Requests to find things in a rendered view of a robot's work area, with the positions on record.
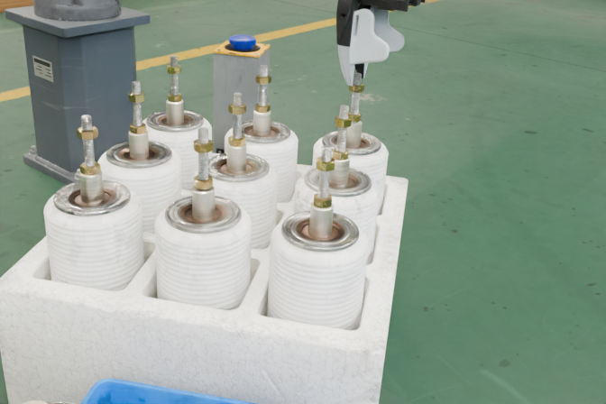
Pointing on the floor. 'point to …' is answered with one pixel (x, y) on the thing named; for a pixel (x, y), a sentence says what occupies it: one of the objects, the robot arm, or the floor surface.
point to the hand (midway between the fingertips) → (351, 69)
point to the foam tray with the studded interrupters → (194, 332)
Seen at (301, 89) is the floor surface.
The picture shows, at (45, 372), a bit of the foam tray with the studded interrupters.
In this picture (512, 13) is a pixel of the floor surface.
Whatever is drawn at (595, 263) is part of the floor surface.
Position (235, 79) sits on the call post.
